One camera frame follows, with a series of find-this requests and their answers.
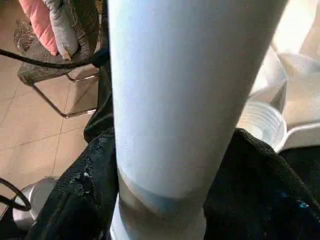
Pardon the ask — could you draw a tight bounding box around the grey padded garment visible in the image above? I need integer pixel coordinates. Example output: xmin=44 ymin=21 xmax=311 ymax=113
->
xmin=40 ymin=0 xmax=79 ymax=61

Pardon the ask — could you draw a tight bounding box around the dark chair with metal legs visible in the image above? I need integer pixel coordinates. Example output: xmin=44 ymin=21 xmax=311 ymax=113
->
xmin=13 ymin=0 xmax=109 ymax=119

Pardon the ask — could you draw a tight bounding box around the pink padded jacket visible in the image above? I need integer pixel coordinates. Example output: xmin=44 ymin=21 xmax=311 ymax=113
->
xmin=17 ymin=0 xmax=60 ymax=56

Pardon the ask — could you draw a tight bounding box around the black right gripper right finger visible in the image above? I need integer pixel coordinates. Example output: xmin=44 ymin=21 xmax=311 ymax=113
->
xmin=203 ymin=126 xmax=320 ymax=240

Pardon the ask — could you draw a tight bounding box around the white plastic table leg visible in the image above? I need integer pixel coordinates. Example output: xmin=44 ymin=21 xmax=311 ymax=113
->
xmin=106 ymin=0 xmax=288 ymax=240

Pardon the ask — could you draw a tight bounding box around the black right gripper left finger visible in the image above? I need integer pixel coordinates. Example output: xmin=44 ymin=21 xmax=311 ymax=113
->
xmin=24 ymin=126 xmax=121 ymax=240

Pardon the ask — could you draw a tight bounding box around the white plastic table top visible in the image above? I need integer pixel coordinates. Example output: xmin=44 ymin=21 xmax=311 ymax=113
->
xmin=234 ymin=0 xmax=320 ymax=154

